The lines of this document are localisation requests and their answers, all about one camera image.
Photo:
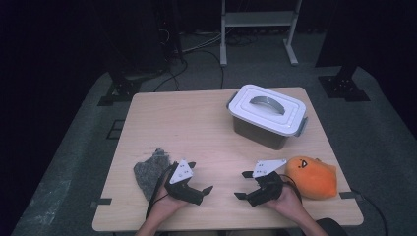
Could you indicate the black square floor frame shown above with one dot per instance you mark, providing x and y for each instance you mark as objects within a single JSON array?
[{"x": 107, "y": 134}]

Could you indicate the translucent grey storage box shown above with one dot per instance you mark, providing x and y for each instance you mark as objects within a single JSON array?
[{"x": 259, "y": 134}]

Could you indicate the orange plush toy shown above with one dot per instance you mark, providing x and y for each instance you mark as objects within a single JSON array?
[{"x": 311, "y": 178}]

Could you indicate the person's right hand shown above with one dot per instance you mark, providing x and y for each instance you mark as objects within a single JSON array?
[{"x": 290, "y": 203}]

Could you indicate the black table bracket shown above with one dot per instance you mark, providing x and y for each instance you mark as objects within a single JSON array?
[
  {"x": 350, "y": 195},
  {"x": 101, "y": 202}
]

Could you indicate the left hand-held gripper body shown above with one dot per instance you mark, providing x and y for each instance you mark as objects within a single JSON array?
[{"x": 180, "y": 191}]

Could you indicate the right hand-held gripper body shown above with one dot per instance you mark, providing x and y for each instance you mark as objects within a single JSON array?
[{"x": 268, "y": 188}]

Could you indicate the white metal stand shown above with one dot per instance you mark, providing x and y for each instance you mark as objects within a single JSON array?
[{"x": 259, "y": 19}]

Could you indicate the person's left hand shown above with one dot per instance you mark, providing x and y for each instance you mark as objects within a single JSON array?
[{"x": 164, "y": 206}]

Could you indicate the grey fluffy towel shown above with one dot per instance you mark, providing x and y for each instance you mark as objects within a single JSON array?
[{"x": 149, "y": 173}]

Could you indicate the black floor stand base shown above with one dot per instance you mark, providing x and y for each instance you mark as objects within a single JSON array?
[
  {"x": 123, "y": 88},
  {"x": 341, "y": 87}
]

